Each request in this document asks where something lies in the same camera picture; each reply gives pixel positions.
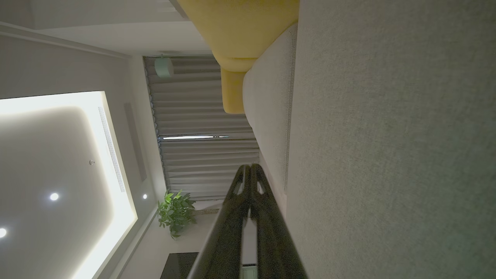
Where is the yellow and grey sofa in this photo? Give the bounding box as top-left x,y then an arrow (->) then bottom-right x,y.
286,0 -> 496,279

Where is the grey pleated curtain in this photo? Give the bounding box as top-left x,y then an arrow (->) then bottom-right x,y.
143,56 -> 260,200

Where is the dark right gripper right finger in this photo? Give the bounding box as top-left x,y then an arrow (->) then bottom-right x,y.
250,164 -> 308,279

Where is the wide yellow sofa back cushion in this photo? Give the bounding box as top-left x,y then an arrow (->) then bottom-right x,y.
177,0 -> 300,60

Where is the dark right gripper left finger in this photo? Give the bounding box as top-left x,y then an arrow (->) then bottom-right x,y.
188,165 -> 251,279

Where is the grey sofa seat cushion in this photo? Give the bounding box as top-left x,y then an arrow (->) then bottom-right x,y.
243,23 -> 298,217

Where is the black flat screen television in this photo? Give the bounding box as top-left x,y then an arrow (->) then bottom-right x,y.
160,252 -> 199,279

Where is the white round wall device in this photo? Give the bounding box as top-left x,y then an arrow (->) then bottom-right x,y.
155,57 -> 174,78

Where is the green leafy indoor tree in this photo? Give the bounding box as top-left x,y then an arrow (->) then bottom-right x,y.
158,190 -> 220,239

